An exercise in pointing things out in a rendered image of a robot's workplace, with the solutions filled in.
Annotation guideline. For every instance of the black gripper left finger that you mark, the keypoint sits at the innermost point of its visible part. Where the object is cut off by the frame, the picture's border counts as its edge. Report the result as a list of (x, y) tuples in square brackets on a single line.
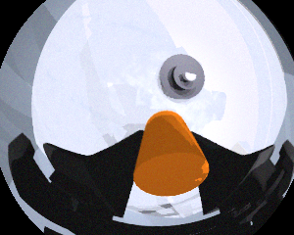
[(110, 172)]

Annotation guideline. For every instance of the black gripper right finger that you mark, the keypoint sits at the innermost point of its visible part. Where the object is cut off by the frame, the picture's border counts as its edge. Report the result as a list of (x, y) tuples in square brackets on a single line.
[(227, 171)]

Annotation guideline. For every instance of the orange knob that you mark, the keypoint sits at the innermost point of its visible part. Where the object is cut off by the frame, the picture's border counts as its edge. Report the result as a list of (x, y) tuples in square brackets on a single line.
[(169, 161)]

